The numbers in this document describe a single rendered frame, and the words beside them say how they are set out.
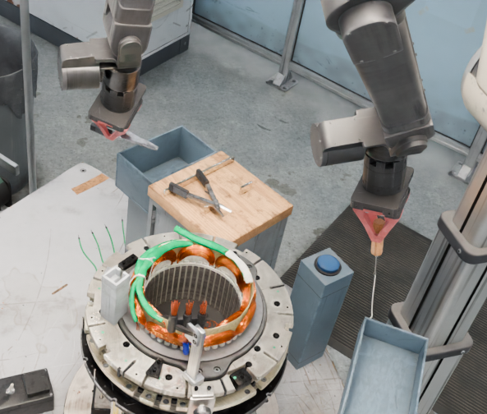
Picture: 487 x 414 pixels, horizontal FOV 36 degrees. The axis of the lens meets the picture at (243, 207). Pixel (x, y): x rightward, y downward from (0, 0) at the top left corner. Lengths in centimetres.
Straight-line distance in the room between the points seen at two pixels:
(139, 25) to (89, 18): 244
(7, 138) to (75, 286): 125
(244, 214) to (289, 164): 189
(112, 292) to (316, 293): 43
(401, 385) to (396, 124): 51
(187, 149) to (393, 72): 88
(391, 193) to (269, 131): 241
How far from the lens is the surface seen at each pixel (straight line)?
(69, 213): 173
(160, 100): 349
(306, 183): 316
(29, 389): 137
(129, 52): 113
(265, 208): 138
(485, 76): 113
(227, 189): 140
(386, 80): 73
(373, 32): 55
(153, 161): 153
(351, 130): 94
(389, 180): 100
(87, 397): 140
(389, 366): 125
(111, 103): 125
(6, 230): 170
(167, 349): 108
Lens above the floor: 197
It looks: 42 degrees down
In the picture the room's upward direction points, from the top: 12 degrees clockwise
